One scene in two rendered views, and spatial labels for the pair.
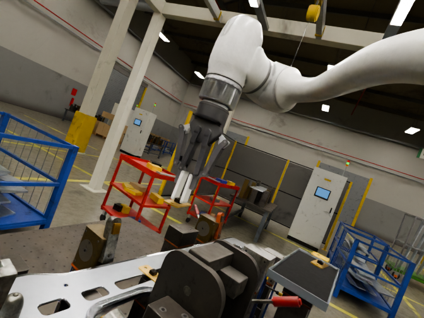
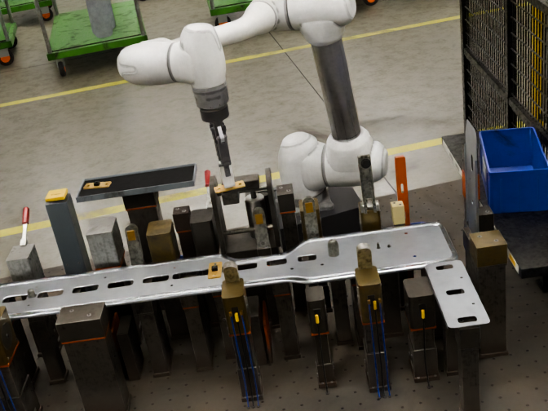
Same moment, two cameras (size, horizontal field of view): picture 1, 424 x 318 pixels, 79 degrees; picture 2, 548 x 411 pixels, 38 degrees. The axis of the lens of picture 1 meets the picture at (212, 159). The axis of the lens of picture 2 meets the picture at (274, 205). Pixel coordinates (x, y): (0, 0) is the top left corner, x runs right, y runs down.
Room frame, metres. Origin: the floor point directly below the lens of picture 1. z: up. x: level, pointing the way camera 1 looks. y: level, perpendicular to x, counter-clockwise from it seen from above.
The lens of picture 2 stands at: (1.46, 1.83, 2.15)
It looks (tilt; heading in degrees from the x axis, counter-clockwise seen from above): 27 degrees down; 241
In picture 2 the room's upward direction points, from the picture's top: 9 degrees counter-clockwise
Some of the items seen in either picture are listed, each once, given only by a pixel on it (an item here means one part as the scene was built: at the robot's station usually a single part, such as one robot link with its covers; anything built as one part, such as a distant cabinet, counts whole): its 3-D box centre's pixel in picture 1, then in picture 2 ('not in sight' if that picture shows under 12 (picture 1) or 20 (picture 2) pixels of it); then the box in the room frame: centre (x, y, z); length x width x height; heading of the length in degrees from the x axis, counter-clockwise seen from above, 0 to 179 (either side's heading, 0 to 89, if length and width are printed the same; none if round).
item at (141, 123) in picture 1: (139, 128); not in sight; (10.90, 3.35, 1.22); 0.80 x 0.54 x 2.45; 69
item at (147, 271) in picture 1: (153, 272); (214, 268); (0.69, 0.04, 1.01); 0.08 x 0.04 x 0.01; 58
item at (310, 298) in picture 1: (308, 271); (137, 182); (0.71, -0.37, 1.16); 0.37 x 0.14 x 0.02; 149
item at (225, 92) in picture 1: (219, 94); (210, 94); (0.60, 0.04, 1.50); 0.09 x 0.09 x 0.06
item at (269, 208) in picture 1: (254, 205); not in sight; (6.06, -1.35, 0.57); 1.86 x 0.90 x 1.14; 161
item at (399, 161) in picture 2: not in sight; (405, 232); (0.12, 0.20, 0.95); 0.03 x 0.01 x 0.50; 149
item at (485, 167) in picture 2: not in sight; (512, 168); (-0.18, 0.34, 1.09); 0.30 x 0.17 x 0.13; 49
